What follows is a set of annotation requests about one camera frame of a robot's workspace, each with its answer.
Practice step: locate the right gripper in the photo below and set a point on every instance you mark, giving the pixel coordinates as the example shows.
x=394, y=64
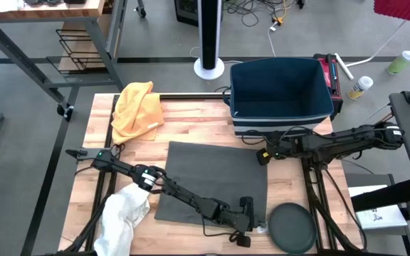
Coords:
x=285, y=147

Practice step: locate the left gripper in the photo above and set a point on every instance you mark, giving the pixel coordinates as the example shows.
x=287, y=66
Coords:
x=246, y=218

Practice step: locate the white handwritten paper tag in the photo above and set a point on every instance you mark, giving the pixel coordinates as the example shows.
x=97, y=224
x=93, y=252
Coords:
x=263, y=228

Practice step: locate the grey kitchen towel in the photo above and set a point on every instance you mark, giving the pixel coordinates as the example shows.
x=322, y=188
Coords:
x=215, y=181

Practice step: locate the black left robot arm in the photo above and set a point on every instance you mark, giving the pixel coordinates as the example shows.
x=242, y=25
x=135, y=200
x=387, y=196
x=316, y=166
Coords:
x=187, y=197

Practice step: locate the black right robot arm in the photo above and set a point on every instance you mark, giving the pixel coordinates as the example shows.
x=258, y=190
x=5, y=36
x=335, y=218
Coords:
x=351, y=140

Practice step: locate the yellow towel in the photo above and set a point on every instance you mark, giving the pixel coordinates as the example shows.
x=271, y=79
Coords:
x=137, y=110

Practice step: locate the dark green round plate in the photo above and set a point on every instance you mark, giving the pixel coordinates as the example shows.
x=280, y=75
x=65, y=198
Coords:
x=292, y=227

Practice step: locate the navy white striped fabric bin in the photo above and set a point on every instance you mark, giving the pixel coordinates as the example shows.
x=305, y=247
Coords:
x=279, y=92

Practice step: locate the red black tool case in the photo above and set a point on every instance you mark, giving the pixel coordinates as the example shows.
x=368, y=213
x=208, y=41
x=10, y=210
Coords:
x=333, y=76

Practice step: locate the white plastic tube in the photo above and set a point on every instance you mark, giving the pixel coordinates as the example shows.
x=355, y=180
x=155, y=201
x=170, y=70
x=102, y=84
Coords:
x=344, y=65

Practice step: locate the black padded bar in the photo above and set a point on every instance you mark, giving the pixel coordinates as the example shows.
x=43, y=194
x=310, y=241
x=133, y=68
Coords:
x=386, y=195

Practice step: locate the white printed box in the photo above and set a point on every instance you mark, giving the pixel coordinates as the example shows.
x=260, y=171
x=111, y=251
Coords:
x=379, y=217

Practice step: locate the yellow power plug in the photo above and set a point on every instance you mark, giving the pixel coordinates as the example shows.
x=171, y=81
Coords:
x=279, y=20

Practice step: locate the white black tower fan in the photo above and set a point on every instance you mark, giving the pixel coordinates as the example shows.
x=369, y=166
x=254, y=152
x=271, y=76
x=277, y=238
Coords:
x=208, y=35

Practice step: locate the white crumpled cloth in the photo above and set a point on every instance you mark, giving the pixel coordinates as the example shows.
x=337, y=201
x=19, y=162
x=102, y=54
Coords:
x=119, y=220

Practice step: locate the green bottle white cap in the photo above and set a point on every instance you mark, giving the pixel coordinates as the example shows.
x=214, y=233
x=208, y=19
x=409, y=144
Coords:
x=399, y=64

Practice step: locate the black box on floor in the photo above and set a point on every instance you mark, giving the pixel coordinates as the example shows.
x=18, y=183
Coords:
x=187, y=12

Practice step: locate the red ribbed panel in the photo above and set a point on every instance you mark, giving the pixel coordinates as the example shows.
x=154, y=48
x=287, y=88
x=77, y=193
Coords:
x=404, y=9

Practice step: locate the black caster wheel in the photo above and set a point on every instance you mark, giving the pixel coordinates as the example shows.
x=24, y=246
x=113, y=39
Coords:
x=141, y=11
x=65, y=111

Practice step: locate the tan wooden board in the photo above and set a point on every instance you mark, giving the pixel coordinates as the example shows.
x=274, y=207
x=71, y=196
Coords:
x=84, y=42

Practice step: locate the black metal table rail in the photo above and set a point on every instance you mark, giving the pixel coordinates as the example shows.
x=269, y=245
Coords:
x=190, y=96

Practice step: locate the wooden workbench grey frame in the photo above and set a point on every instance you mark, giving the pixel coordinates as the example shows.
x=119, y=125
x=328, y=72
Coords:
x=48, y=10

